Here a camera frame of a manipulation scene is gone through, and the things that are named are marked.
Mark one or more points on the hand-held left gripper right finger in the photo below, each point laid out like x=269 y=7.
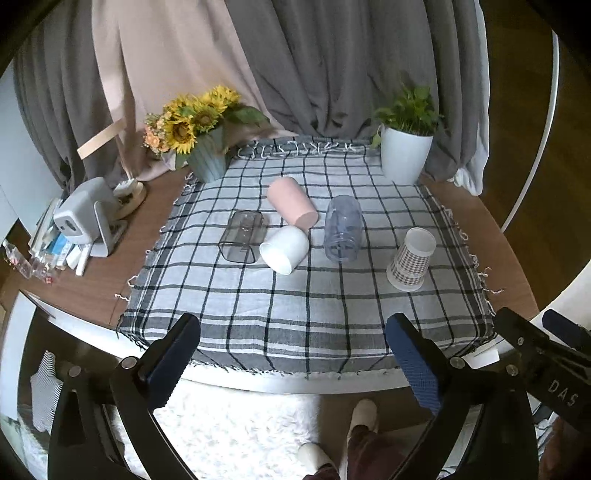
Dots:
x=415 y=364

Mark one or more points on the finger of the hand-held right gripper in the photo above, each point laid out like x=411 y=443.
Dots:
x=519 y=334
x=565 y=325

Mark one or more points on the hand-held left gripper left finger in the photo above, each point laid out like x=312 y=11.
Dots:
x=171 y=362

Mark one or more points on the checked paper cup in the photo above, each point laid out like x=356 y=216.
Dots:
x=410 y=263

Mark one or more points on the clear grey square cup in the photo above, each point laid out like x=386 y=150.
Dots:
x=241 y=237

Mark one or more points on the clear bluish round cup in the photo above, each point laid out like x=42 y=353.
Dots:
x=343 y=228

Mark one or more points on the white cup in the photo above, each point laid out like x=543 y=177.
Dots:
x=284 y=249

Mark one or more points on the pink cup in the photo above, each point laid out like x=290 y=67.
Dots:
x=290 y=198

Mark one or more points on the white slipper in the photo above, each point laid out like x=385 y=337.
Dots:
x=316 y=458
x=362 y=415

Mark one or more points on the person's maroon trouser legs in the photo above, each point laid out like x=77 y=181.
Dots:
x=369 y=454

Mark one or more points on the white fluffy rug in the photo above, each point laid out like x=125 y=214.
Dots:
x=249 y=434

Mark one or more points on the black white plaid cloth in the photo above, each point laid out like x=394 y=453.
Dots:
x=300 y=314

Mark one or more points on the striped cushion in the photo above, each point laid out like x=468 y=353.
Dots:
x=45 y=387

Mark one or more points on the clutter of small packets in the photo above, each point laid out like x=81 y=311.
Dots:
x=57 y=247

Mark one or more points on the round wooden stand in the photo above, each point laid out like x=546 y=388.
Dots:
x=131 y=196

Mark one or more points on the clear plastic packet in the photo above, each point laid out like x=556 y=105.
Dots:
x=25 y=265

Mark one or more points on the grey white desktop device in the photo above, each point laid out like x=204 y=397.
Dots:
x=85 y=207

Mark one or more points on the white hoop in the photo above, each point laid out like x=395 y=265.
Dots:
x=547 y=134

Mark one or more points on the green plant in white pot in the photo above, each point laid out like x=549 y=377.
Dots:
x=404 y=152

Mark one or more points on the sunflower bouquet in grey pot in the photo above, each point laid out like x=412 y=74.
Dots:
x=203 y=147

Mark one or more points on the beige curtain tie strip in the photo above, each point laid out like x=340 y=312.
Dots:
x=99 y=138

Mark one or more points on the grey curtain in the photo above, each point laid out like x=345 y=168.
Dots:
x=351 y=64
x=55 y=106

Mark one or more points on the beige curtain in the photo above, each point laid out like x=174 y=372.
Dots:
x=166 y=55

